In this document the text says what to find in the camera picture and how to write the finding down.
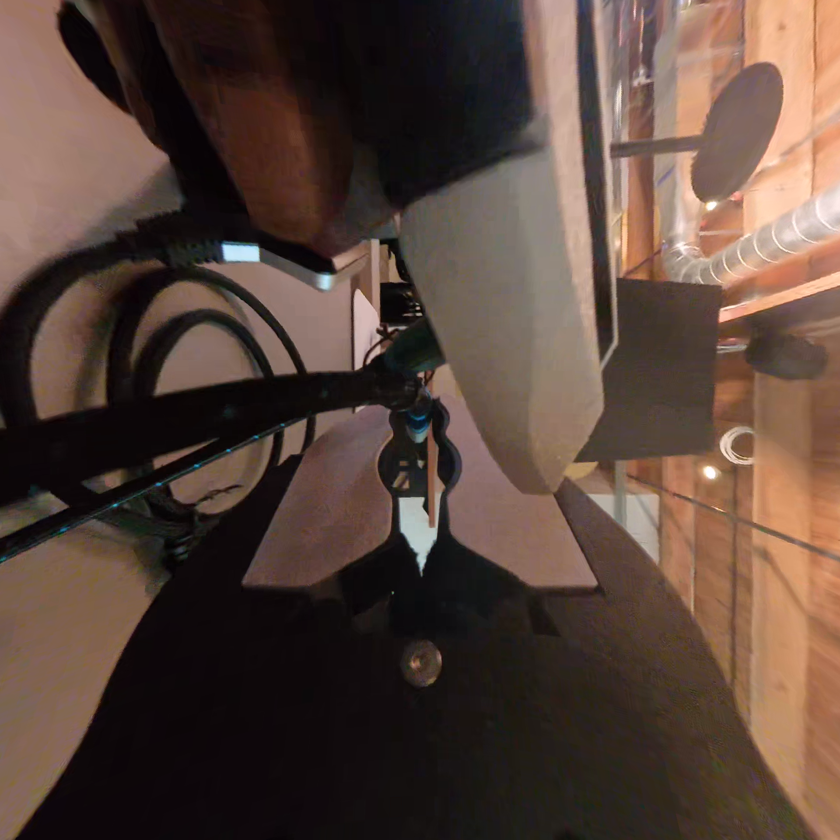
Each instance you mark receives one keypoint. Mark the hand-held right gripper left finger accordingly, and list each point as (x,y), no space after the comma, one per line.
(328,505)

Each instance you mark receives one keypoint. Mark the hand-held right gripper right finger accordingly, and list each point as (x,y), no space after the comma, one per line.
(505,538)

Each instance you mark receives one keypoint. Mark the silver ventilation duct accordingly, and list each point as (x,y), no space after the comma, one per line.
(768,239)

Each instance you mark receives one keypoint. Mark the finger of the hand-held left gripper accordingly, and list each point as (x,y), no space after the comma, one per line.
(512,315)

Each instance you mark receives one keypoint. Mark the ceiling spot light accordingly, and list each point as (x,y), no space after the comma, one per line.
(709,472)

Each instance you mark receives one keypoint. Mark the round black ceiling lamp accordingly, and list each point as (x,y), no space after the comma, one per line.
(784,355)

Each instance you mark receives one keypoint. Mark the person's left hand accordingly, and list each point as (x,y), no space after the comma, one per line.
(262,98)

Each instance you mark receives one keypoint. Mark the silver adapter hub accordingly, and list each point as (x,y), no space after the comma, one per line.
(295,266)

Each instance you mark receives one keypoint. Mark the round black lamp with rod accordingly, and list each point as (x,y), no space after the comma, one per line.
(738,131)

